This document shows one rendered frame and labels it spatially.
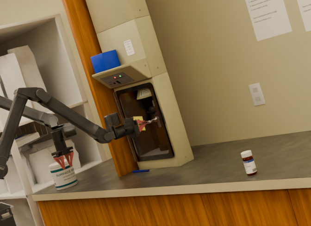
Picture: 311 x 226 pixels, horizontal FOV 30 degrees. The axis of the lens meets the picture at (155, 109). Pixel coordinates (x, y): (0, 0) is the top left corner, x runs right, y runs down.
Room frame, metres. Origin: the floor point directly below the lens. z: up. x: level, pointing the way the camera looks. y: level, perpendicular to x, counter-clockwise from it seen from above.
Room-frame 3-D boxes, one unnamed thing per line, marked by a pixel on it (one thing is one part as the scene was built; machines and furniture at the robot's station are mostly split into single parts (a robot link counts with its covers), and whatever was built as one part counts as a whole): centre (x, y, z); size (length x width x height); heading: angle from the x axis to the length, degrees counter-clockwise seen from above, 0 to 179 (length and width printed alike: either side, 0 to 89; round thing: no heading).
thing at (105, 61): (3.03, 0.17, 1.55); 0.10 x 0.10 x 0.09; 42
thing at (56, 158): (3.00, 0.53, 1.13); 0.07 x 0.07 x 0.09; 42
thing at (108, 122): (2.81, 0.24, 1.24); 0.12 x 0.09 x 0.11; 117
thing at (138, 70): (2.97, 0.12, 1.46); 0.32 x 0.11 x 0.10; 42
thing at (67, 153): (3.01, 0.52, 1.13); 0.07 x 0.07 x 0.09; 42
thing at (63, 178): (3.33, 0.62, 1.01); 0.13 x 0.13 x 0.15
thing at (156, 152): (3.00, 0.08, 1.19); 0.30 x 0.01 x 0.40; 41
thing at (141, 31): (3.09, -0.02, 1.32); 0.32 x 0.25 x 0.77; 42
